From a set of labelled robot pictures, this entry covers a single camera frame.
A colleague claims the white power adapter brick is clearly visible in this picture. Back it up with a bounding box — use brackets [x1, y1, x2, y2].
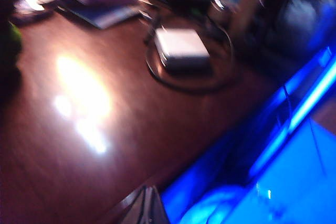
[154, 28, 211, 75]

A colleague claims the black adapter cable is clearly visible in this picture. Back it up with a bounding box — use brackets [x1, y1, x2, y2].
[143, 15, 235, 94]

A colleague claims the bronze thermos bottle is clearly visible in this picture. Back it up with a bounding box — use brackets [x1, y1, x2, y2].
[229, 0, 280, 44]

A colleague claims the green apple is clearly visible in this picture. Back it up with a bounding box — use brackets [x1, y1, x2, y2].
[0, 20, 24, 72]

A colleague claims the blue flat book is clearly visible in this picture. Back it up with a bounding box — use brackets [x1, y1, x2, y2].
[55, 0, 144, 30]

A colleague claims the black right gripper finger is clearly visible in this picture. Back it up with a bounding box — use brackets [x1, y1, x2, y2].
[115, 185, 172, 224]

